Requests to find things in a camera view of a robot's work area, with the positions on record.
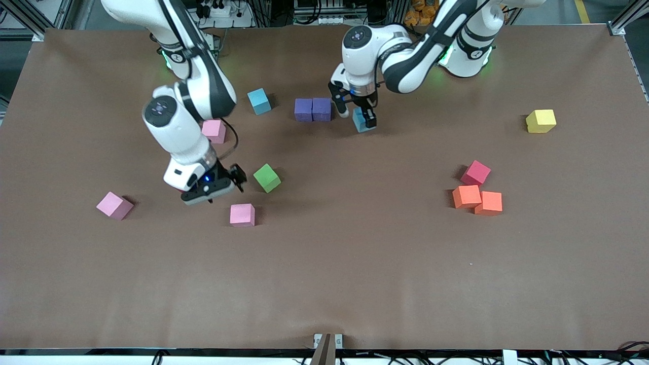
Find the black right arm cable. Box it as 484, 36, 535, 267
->
157, 0, 240, 163

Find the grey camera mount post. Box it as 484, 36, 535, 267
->
310, 333, 344, 365

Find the yellow foam cube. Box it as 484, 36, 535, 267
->
526, 109, 557, 134

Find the black right camera mount plate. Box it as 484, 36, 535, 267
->
181, 172, 236, 206

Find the red foam cube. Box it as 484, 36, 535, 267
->
460, 160, 491, 187

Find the pink foam cube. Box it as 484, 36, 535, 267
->
96, 192, 134, 221
230, 204, 256, 227
202, 120, 227, 144

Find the dark equipment rack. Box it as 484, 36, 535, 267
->
256, 0, 406, 27

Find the purple foam cube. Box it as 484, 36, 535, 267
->
312, 97, 333, 122
295, 98, 314, 123

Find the orange packets pile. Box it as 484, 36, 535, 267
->
404, 0, 447, 27

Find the green foam cube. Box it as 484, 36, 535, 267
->
253, 163, 281, 194

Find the orange foam cube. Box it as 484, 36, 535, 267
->
475, 191, 503, 216
452, 185, 482, 209

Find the aluminium frame profile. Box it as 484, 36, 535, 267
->
607, 0, 649, 102
0, 0, 77, 42

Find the table cover sheet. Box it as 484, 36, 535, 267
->
0, 24, 649, 351

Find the large white power strip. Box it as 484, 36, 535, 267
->
195, 0, 254, 29

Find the cyan foam cube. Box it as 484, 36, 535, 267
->
247, 88, 272, 116
352, 107, 377, 133

